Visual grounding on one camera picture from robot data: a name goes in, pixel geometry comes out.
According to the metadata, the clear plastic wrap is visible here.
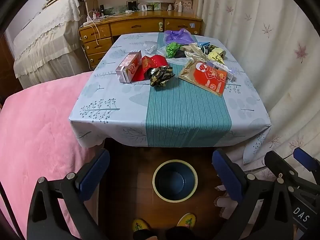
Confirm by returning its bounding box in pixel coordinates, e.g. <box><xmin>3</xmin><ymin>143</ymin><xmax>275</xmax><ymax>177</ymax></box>
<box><xmin>144</xmin><ymin>41</ymin><xmax>165</xmax><ymax>55</ymax></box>

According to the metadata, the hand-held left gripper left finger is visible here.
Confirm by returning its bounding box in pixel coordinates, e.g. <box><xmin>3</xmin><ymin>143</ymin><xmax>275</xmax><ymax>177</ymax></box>
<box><xmin>27</xmin><ymin>148</ymin><xmax>110</xmax><ymax>240</ymax></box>

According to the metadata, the small white box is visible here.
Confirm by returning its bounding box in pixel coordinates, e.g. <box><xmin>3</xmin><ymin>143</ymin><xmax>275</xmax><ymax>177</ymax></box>
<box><xmin>212</xmin><ymin>61</ymin><xmax>237</xmax><ymax>82</ymax></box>

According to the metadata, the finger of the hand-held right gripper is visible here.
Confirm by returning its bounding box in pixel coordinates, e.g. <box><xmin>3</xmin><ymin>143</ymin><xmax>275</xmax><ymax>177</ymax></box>
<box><xmin>293</xmin><ymin>147</ymin><xmax>320</xmax><ymax>178</ymax></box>
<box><xmin>264</xmin><ymin>151</ymin><xmax>300</xmax><ymax>188</ymax></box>

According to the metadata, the red white carton box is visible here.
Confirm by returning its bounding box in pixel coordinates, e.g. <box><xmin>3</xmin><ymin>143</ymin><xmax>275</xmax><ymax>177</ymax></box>
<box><xmin>115</xmin><ymin>50</ymin><xmax>142</xmax><ymax>83</ymax></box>

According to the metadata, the purple plastic bag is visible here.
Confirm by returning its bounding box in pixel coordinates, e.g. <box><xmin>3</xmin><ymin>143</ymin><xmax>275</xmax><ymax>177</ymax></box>
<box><xmin>164</xmin><ymin>29</ymin><xmax>197</xmax><ymax>45</ymax></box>

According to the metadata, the black gold wrapper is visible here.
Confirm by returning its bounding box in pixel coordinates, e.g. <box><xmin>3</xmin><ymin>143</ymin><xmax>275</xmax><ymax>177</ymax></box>
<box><xmin>147</xmin><ymin>65</ymin><xmax>174</xmax><ymax>88</ymax></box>

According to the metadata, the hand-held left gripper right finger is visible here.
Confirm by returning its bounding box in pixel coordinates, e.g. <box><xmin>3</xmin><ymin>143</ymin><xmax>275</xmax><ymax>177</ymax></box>
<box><xmin>212</xmin><ymin>149</ymin><xmax>294</xmax><ymax>240</ymax></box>

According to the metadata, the white cable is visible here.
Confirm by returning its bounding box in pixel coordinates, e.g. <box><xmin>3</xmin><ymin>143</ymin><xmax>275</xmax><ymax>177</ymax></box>
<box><xmin>86</xmin><ymin>17</ymin><xmax>100</xmax><ymax>48</ymax></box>

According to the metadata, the blue trash bin cream rim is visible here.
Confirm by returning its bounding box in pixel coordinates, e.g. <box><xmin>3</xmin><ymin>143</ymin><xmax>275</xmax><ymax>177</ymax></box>
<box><xmin>152</xmin><ymin>159</ymin><xmax>199</xmax><ymax>203</ymax></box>

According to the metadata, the white leaf print curtain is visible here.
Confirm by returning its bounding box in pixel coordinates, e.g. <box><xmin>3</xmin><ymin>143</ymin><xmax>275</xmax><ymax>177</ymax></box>
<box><xmin>195</xmin><ymin>0</ymin><xmax>320</xmax><ymax>220</ymax></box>

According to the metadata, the white lace furniture cover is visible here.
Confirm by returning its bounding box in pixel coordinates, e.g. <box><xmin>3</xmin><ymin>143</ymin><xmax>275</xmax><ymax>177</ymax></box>
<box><xmin>12</xmin><ymin>0</ymin><xmax>90</xmax><ymax>89</ymax></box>

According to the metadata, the yellow paper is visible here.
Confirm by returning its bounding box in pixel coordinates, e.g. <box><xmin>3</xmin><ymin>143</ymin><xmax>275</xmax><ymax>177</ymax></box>
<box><xmin>207</xmin><ymin>50</ymin><xmax>227</xmax><ymax>64</ymax></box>

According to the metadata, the gold red foil bag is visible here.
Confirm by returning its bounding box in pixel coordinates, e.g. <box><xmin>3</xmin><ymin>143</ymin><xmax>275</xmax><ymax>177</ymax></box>
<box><xmin>178</xmin><ymin>60</ymin><xmax>228</xmax><ymax>97</ymax></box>

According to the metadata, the patterned storage box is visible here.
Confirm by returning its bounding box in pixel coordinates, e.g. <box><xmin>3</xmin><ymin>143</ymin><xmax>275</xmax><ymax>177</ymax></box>
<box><xmin>175</xmin><ymin>0</ymin><xmax>193</xmax><ymax>12</ymax></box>

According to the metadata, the table with blue cloth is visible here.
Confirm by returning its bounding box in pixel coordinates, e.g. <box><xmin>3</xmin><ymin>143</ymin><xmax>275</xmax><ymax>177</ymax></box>
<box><xmin>69</xmin><ymin>32</ymin><xmax>272</xmax><ymax>166</ymax></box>

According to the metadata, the yellow patterned slipper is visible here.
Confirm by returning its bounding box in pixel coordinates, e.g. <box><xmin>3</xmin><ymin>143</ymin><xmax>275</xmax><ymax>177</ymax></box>
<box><xmin>132</xmin><ymin>218</ymin><xmax>152</xmax><ymax>233</ymax></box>
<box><xmin>176</xmin><ymin>212</ymin><xmax>197</xmax><ymax>228</ymax></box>

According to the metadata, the white power strip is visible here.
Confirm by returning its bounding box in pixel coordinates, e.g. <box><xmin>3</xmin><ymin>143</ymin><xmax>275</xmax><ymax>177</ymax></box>
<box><xmin>81</xmin><ymin>15</ymin><xmax>97</xmax><ymax>27</ymax></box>

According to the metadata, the wooden desk with drawers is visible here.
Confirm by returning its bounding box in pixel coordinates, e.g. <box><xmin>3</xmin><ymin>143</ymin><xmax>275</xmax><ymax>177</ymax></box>
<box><xmin>79</xmin><ymin>10</ymin><xmax>203</xmax><ymax>70</ymax></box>

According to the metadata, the green paper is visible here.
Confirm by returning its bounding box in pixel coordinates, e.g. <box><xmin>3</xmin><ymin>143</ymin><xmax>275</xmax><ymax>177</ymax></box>
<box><xmin>165</xmin><ymin>42</ymin><xmax>185</xmax><ymax>59</ymax></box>

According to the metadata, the pink fleece blanket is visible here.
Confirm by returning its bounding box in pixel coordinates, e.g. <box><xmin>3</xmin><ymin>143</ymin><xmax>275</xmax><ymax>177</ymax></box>
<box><xmin>0</xmin><ymin>71</ymin><xmax>110</xmax><ymax>240</ymax></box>

